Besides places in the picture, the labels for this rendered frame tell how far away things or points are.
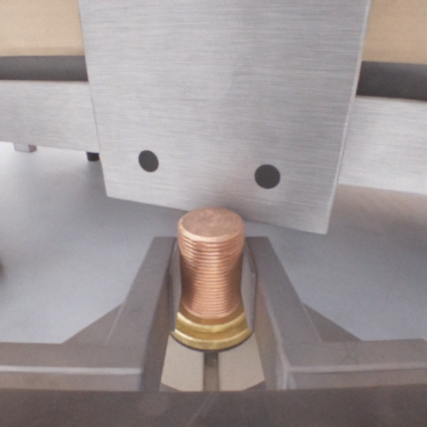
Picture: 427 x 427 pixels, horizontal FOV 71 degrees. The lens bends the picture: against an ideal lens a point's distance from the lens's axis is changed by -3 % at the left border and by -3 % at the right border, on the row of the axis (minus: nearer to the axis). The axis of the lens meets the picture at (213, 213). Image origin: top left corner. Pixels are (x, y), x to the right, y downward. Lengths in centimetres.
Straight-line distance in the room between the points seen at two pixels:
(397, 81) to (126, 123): 17
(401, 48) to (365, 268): 20
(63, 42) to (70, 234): 20
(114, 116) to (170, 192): 5
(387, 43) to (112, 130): 17
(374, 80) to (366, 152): 6
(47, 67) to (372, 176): 28
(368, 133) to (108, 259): 26
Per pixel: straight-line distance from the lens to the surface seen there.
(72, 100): 25
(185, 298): 16
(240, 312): 16
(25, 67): 35
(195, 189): 16
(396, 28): 23
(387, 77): 23
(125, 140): 17
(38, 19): 33
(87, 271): 33
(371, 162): 19
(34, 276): 34
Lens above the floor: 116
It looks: 29 degrees up
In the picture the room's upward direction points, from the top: 179 degrees counter-clockwise
